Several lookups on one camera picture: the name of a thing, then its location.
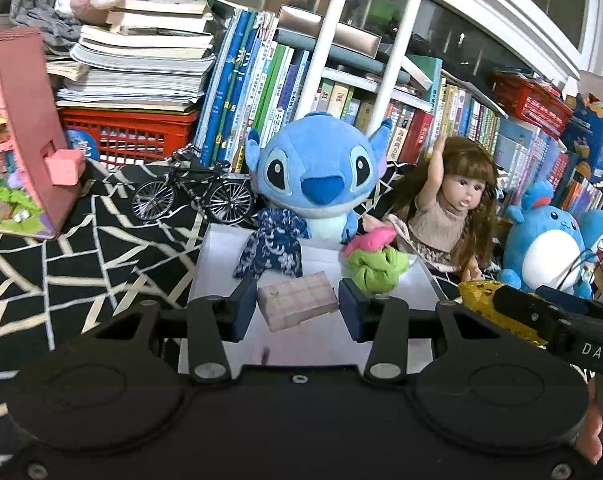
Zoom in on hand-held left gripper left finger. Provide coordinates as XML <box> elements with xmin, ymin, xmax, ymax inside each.
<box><xmin>88</xmin><ymin>272</ymin><xmax>260</xmax><ymax>386</ymax></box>

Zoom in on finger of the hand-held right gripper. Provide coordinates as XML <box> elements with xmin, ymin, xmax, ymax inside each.
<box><xmin>490</xmin><ymin>284</ymin><xmax>555</xmax><ymax>350</ymax></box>
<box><xmin>534</xmin><ymin>284</ymin><xmax>595</xmax><ymax>307</ymax></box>

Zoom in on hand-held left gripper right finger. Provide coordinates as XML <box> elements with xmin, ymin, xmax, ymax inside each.
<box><xmin>337</xmin><ymin>277</ymin><xmax>512</xmax><ymax>386</ymax></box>

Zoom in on green and pink fabric flower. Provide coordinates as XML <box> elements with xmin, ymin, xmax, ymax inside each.
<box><xmin>339</xmin><ymin>226</ymin><xmax>417</xmax><ymax>296</ymax></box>

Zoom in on pink plaid tissue pack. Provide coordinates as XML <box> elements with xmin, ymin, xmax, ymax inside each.
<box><xmin>257</xmin><ymin>271</ymin><xmax>340</xmax><ymax>332</ymax></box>

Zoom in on white cardboard box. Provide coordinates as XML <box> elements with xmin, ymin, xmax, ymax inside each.
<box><xmin>178</xmin><ymin>222</ymin><xmax>449</xmax><ymax>373</ymax></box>

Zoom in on blue floral cloth pouch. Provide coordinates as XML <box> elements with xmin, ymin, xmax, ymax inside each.
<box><xmin>232</xmin><ymin>206</ymin><xmax>308</xmax><ymax>281</ymax></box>

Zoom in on person's right hand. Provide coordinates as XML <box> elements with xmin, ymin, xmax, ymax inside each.
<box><xmin>576</xmin><ymin>375</ymin><xmax>603</xmax><ymax>466</ymax></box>

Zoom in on round blue mouse plush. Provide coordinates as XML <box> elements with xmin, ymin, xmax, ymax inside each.
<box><xmin>496</xmin><ymin>180</ymin><xmax>595</xmax><ymax>301</ymax></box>

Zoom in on blue robot cat plush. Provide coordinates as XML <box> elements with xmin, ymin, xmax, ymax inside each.
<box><xmin>579</xmin><ymin>209</ymin><xmax>603</xmax><ymax>283</ymax></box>

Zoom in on brown-haired baby doll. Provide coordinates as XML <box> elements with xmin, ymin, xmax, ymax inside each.
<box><xmin>366</xmin><ymin>135</ymin><xmax>499</xmax><ymax>283</ymax></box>

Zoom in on black miniature bicycle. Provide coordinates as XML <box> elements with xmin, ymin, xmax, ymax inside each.
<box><xmin>131</xmin><ymin>144</ymin><xmax>254</xmax><ymax>226</ymax></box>

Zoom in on blue alien plush toy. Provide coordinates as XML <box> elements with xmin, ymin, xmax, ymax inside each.
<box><xmin>245</xmin><ymin>111</ymin><xmax>393</xmax><ymax>246</ymax></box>

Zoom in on blue printed carton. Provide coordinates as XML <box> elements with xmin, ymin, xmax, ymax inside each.
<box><xmin>561</xmin><ymin>92</ymin><xmax>603</xmax><ymax>183</ymax></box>

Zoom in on black patterned blanket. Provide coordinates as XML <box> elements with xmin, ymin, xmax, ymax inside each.
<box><xmin>0</xmin><ymin>160</ymin><xmax>603</xmax><ymax>431</ymax></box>

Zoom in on red plastic basket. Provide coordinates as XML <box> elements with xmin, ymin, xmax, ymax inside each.
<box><xmin>491</xmin><ymin>70</ymin><xmax>575</xmax><ymax>138</ymax></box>

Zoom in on red plastic crate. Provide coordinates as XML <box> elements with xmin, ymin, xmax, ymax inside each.
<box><xmin>58</xmin><ymin>107</ymin><xmax>199</xmax><ymax>168</ymax></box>

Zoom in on row of upright books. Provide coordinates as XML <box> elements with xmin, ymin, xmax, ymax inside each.
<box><xmin>194</xmin><ymin>7</ymin><xmax>603</xmax><ymax>221</ymax></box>

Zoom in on blue round badge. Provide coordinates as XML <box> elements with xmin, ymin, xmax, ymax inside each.
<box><xmin>64</xmin><ymin>127</ymin><xmax>102</xmax><ymax>162</ymax></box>

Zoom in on stack of paperback books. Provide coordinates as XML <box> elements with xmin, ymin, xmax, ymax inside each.
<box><xmin>46</xmin><ymin>0</ymin><xmax>217</xmax><ymax>113</ymax></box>

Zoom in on bronze flat box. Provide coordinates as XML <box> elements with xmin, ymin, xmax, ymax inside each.
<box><xmin>276</xmin><ymin>4</ymin><xmax>383</xmax><ymax>57</ymax></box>

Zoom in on pink triangular miniature house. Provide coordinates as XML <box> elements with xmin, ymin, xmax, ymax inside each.
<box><xmin>0</xmin><ymin>27</ymin><xmax>87</xmax><ymax>241</ymax></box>

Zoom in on grey crumpled cloth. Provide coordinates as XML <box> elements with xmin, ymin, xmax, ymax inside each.
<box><xmin>8</xmin><ymin>0</ymin><xmax>84</xmax><ymax>56</ymax></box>

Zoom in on black cable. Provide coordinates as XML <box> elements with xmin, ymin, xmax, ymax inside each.
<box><xmin>551</xmin><ymin>247</ymin><xmax>603</xmax><ymax>301</ymax></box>

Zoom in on white pipe frame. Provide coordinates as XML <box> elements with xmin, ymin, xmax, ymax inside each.
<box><xmin>294</xmin><ymin>0</ymin><xmax>427</xmax><ymax>126</ymax></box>

